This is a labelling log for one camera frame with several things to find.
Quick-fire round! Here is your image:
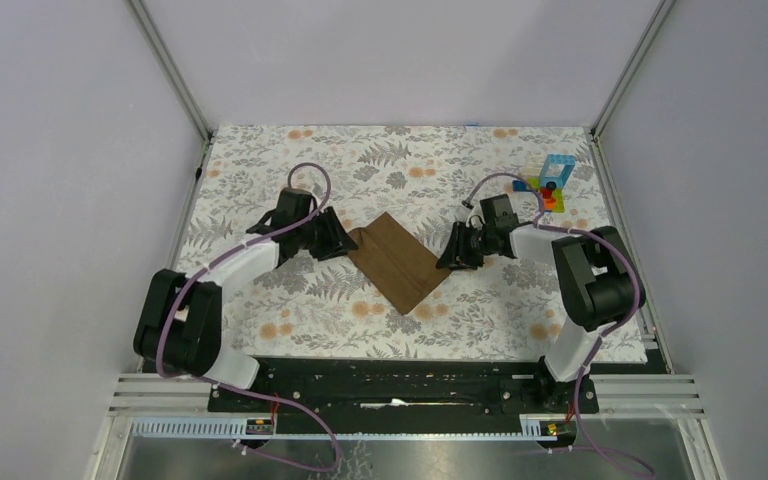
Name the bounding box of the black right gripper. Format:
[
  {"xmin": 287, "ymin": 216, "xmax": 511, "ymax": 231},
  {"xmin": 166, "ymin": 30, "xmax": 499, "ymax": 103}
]
[{"xmin": 435, "ymin": 221, "xmax": 495, "ymax": 273}]

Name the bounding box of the brown cloth napkin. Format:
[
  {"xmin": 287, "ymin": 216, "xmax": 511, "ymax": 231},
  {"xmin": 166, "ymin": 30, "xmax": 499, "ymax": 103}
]
[{"xmin": 348, "ymin": 213, "xmax": 451, "ymax": 315}]

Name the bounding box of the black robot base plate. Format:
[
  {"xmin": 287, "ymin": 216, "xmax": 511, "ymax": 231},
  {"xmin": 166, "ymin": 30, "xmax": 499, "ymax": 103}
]
[{"xmin": 207, "ymin": 357, "xmax": 576, "ymax": 429}]

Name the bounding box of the white slotted cable duct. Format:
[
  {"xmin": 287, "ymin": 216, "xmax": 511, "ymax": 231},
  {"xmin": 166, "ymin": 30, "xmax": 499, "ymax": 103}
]
[{"xmin": 132, "ymin": 415, "xmax": 575, "ymax": 442}]

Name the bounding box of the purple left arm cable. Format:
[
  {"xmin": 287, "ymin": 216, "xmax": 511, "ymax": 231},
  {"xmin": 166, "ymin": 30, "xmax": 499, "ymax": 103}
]
[{"xmin": 157, "ymin": 162, "xmax": 346, "ymax": 474}]

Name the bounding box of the floral patterned table mat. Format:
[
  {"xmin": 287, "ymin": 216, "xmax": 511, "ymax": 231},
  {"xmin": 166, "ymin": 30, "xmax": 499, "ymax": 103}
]
[{"xmin": 177, "ymin": 125, "xmax": 609, "ymax": 361}]

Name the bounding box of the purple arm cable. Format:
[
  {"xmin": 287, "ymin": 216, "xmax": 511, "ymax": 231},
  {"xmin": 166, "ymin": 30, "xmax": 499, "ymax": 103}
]
[
  {"xmin": 460, "ymin": 172, "xmax": 658, "ymax": 480},
  {"xmin": 157, "ymin": 162, "xmax": 346, "ymax": 474}
]

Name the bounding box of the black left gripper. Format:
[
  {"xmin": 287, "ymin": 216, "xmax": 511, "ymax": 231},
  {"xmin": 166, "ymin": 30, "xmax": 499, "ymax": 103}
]
[{"xmin": 295, "ymin": 205, "xmax": 357, "ymax": 260}]

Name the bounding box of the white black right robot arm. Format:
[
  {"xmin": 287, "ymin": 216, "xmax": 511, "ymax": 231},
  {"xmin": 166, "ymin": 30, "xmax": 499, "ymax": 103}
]
[{"xmin": 436, "ymin": 194, "xmax": 645, "ymax": 412}]

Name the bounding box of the colourful toy block structure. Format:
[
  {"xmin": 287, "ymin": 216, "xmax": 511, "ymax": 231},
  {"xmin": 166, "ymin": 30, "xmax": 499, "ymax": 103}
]
[{"xmin": 511, "ymin": 153, "xmax": 577, "ymax": 213}]

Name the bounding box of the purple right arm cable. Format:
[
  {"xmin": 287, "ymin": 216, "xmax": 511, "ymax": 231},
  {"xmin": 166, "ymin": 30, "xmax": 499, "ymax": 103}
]
[{"xmin": 460, "ymin": 172, "xmax": 658, "ymax": 480}]

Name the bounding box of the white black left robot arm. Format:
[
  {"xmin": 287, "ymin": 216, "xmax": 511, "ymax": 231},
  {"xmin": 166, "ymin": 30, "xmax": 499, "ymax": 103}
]
[{"xmin": 132, "ymin": 188, "xmax": 358, "ymax": 411}]

